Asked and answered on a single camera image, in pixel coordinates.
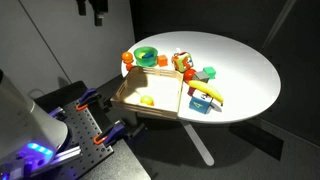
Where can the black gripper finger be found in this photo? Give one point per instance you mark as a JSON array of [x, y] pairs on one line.
[[98, 13], [81, 6]]

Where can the multicoloured square plush toy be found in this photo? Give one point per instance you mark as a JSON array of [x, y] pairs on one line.
[[182, 62]]

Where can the yellow toy piece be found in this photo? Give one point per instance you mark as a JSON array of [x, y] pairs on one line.
[[142, 54]]

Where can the small orange toy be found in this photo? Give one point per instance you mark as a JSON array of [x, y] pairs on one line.
[[129, 67]]

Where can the blue toy piece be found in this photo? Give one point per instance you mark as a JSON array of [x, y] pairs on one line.
[[148, 55]]

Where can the wooden box tray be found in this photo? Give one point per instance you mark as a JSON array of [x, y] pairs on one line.
[[160, 90]]

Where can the yellow toy banana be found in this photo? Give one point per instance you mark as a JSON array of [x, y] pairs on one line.
[[206, 89]]

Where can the blue number plush cube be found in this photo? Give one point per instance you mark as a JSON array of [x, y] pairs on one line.
[[199, 105]]

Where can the orange ball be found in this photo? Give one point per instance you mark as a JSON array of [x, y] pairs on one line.
[[127, 57]]

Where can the green bowl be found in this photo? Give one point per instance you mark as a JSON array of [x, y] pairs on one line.
[[150, 62]]

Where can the orange cube block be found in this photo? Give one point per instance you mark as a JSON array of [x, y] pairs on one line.
[[162, 61]]

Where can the purple orange clamp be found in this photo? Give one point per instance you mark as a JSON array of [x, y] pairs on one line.
[[111, 133], [87, 97]]

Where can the yellow ball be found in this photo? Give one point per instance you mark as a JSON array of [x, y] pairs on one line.
[[147, 100]]

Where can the red ball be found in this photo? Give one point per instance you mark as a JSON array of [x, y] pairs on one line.
[[189, 75]]

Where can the black perforated mounting board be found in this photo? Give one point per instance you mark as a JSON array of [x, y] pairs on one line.
[[83, 128]]

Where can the grey block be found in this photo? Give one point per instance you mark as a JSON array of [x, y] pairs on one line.
[[201, 76]]

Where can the maroon block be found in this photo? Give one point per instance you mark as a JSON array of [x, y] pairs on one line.
[[191, 91]]

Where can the green block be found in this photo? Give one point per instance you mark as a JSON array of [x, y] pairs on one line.
[[209, 72]]

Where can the black robot stand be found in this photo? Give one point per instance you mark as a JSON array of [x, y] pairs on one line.
[[130, 163]]

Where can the white table leg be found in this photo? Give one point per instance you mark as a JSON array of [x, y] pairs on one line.
[[198, 141]]

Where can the silver aluminium rail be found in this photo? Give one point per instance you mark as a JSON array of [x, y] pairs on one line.
[[65, 156]]

